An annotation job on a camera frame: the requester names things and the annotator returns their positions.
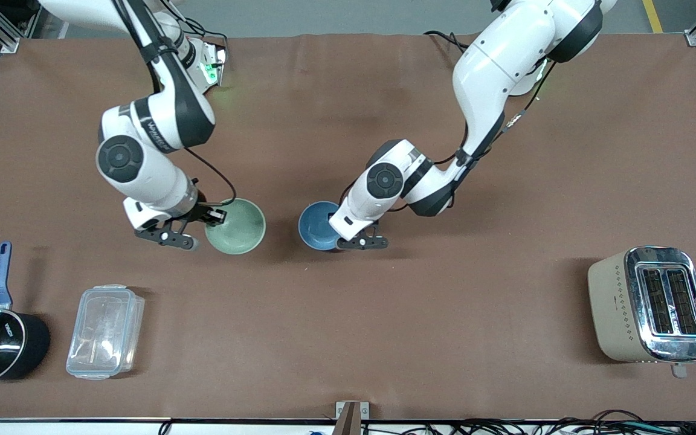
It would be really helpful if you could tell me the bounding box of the green bowl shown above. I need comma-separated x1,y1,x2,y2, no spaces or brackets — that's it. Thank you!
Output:
204,198,266,256

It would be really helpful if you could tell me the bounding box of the blue bowl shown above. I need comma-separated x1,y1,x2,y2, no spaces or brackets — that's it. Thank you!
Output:
298,201,355,252

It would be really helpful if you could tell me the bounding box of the brown table mat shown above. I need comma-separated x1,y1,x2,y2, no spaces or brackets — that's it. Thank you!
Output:
0,33,696,422

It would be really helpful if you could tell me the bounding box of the clear plastic food container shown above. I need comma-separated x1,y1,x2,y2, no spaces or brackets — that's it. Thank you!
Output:
66,285,146,381

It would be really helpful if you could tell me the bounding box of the beige chrome two-slot toaster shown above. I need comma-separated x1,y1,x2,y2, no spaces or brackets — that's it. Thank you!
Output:
587,246,696,379

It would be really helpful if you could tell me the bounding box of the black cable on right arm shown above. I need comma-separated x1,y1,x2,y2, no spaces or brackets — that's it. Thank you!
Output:
112,0,238,209

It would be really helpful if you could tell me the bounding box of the dark saucepan with blue handle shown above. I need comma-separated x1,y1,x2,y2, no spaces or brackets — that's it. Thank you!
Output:
0,242,51,385

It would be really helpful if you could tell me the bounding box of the metal table edge bracket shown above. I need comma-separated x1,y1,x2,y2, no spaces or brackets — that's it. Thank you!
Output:
335,401,370,435

